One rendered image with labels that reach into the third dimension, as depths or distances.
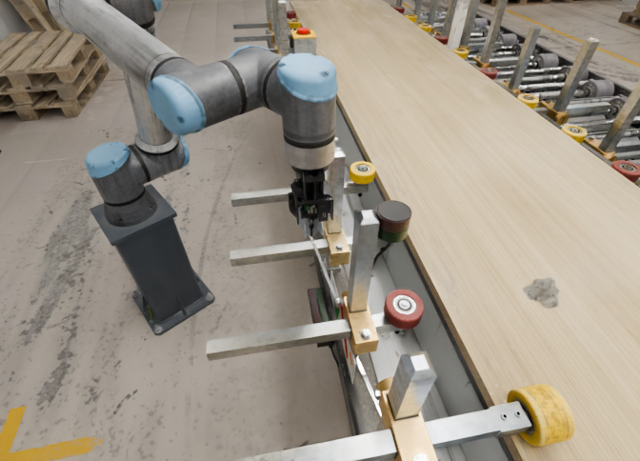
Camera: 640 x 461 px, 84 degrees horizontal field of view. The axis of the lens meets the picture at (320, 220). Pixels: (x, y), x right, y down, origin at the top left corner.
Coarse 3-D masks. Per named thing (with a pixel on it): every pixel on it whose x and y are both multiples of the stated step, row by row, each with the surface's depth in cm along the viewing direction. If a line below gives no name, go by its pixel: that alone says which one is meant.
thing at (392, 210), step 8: (384, 208) 61; (392, 208) 61; (400, 208) 61; (408, 208) 61; (384, 216) 60; (392, 216) 60; (400, 216) 60; (408, 216) 60; (392, 232) 61; (376, 248) 64; (384, 248) 67; (376, 256) 69
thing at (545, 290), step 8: (536, 280) 79; (544, 280) 79; (552, 280) 78; (528, 288) 78; (536, 288) 76; (544, 288) 77; (552, 288) 76; (528, 296) 76; (536, 296) 76; (544, 296) 76; (552, 296) 75; (544, 304) 74; (552, 304) 74
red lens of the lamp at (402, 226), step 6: (378, 216) 60; (384, 222) 60; (390, 222) 59; (396, 222) 59; (402, 222) 59; (408, 222) 60; (384, 228) 60; (390, 228) 60; (396, 228) 60; (402, 228) 60
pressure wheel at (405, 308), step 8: (392, 296) 76; (400, 296) 76; (408, 296) 76; (416, 296) 76; (392, 304) 74; (400, 304) 74; (408, 304) 74; (416, 304) 74; (384, 312) 76; (392, 312) 73; (400, 312) 73; (408, 312) 73; (416, 312) 73; (392, 320) 73; (400, 320) 72; (408, 320) 72; (416, 320) 72; (400, 328) 74; (408, 328) 73
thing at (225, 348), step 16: (336, 320) 77; (384, 320) 77; (240, 336) 74; (256, 336) 74; (272, 336) 74; (288, 336) 74; (304, 336) 74; (320, 336) 74; (336, 336) 76; (208, 352) 71; (224, 352) 72; (240, 352) 73; (256, 352) 74
